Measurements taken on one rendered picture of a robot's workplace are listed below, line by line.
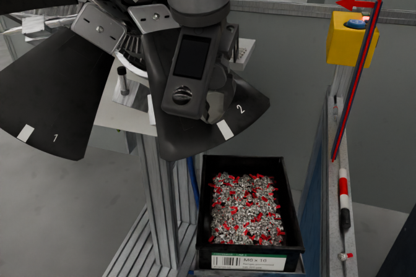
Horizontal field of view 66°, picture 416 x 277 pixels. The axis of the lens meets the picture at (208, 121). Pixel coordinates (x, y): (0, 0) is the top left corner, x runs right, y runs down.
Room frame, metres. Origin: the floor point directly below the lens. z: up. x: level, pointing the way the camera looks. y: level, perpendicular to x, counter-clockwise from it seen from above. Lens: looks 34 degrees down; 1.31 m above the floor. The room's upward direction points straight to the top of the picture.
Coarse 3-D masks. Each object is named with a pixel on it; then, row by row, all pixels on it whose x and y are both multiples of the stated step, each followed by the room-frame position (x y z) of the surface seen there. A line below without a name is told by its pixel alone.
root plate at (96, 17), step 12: (84, 12) 0.60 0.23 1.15; (96, 12) 0.61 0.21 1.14; (72, 24) 0.58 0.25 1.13; (84, 24) 0.59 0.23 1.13; (96, 24) 0.60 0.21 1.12; (108, 24) 0.61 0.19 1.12; (120, 24) 0.62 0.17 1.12; (84, 36) 0.58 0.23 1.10; (96, 36) 0.59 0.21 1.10; (108, 36) 0.60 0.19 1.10; (120, 36) 0.61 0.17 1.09; (108, 48) 0.60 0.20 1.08
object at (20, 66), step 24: (48, 48) 0.55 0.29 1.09; (72, 48) 0.56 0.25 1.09; (96, 48) 0.58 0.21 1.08; (0, 72) 0.52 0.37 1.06; (24, 72) 0.53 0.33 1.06; (48, 72) 0.53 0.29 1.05; (72, 72) 0.55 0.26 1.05; (96, 72) 0.57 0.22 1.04; (0, 96) 0.50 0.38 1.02; (24, 96) 0.51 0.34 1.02; (48, 96) 0.52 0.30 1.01; (72, 96) 0.53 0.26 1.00; (96, 96) 0.55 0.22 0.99; (0, 120) 0.49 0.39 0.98; (24, 120) 0.49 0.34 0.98; (48, 120) 0.50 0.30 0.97; (72, 120) 0.52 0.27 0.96; (48, 144) 0.48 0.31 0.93; (72, 144) 0.49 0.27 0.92
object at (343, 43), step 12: (336, 12) 0.86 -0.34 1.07; (348, 12) 0.86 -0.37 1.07; (336, 24) 0.76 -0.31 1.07; (336, 36) 0.73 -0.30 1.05; (348, 36) 0.72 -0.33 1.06; (360, 36) 0.72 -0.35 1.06; (336, 48) 0.73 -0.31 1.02; (348, 48) 0.72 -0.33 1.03; (372, 48) 0.71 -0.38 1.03; (336, 60) 0.73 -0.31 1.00; (348, 60) 0.72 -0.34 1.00
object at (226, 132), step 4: (220, 124) 0.44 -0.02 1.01; (224, 124) 0.44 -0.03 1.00; (220, 128) 0.43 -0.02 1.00; (224, 128) 0.43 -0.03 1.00; (228, 128) 0.44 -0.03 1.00; (224, 132) 0.43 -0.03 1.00; (228, 132) 0.43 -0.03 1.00; (224, 136) 0.42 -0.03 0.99; (228, 136) 0.42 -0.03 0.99; (232, 136) 0.43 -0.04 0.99
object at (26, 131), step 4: (24, 128) 0.49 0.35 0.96; (28, 128) 0.49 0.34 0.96; (32, 128) 0.49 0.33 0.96; (20, 132) 0.48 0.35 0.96; (24, 132) 0.48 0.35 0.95; (28, 132) 0.49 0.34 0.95; (20, 136) 0.48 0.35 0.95; (24, 136) 0.48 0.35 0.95; (28, 136) 0.48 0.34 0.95; (24, 140) 0.48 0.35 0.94
